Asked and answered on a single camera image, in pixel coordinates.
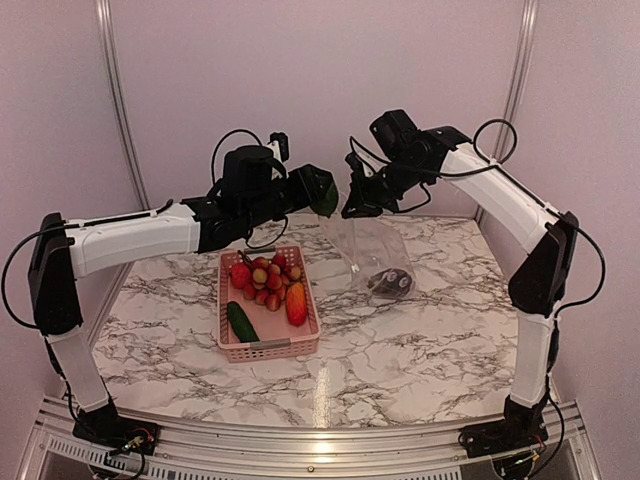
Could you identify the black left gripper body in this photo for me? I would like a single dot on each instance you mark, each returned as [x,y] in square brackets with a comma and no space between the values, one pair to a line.
[298,199]

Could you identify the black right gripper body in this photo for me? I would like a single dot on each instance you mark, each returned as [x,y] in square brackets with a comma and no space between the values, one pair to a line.
[382,192]

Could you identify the green avocado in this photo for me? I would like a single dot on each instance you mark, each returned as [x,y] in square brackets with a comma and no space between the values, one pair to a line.
[326,206]

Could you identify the clear zip top bag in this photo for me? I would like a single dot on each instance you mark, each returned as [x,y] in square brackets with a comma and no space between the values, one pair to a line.
[367,246]

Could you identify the purple eggplant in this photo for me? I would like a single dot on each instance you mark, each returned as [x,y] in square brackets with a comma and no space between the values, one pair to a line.
[391,283]

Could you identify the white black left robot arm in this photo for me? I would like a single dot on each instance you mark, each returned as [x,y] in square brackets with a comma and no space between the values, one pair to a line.
[254,188]

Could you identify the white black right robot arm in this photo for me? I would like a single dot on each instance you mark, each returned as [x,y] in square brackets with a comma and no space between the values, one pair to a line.
[413,157]

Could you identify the red lychee bunch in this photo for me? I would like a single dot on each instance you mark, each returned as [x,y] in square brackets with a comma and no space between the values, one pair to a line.
[271,278]

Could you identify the red bumpy fruit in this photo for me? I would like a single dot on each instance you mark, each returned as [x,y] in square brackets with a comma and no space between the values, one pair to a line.
[240,276]

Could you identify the orange yellow fruit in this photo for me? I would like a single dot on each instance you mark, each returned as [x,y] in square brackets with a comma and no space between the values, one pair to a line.
[296,306]

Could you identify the dark green cucumber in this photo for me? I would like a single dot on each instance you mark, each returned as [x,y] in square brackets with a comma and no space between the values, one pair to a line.
[240,323]

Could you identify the pink perforated plastic basket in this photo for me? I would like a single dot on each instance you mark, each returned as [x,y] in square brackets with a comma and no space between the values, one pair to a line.
[278,338]

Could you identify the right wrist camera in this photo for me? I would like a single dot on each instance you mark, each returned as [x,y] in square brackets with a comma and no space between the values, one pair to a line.
[355,161]

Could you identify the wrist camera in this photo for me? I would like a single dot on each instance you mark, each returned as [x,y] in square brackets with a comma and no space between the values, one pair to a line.
[355,161]
[279,144]

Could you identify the rear aluminium table rail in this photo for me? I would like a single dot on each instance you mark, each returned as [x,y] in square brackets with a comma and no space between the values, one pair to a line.
[417,214]

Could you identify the aluminium table rail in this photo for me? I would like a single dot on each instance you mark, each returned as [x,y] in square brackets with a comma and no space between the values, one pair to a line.
[190,449]
[417,214]
[99,322]

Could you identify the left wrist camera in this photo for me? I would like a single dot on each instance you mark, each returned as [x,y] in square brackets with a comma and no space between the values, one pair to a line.
[279,144]

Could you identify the left aluminium table rail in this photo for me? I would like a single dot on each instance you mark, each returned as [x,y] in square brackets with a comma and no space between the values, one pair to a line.
[99,322]

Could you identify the right rear aluminium frame post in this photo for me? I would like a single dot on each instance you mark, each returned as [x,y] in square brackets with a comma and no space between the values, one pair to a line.
[517,83]

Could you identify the aluminium frame post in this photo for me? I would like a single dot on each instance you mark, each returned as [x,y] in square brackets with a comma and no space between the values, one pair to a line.
[517,83]
[109,47]

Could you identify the left rear aluminium frame post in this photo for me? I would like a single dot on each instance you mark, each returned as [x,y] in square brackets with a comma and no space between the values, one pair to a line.
[109,47]

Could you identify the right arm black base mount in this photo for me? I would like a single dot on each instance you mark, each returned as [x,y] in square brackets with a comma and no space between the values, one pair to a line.
[499,436]

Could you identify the front aluminium table rail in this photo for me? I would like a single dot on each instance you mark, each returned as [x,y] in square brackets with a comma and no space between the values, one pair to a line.
[190,449]

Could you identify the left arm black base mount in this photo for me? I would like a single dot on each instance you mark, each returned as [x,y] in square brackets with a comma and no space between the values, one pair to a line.
[117,434]

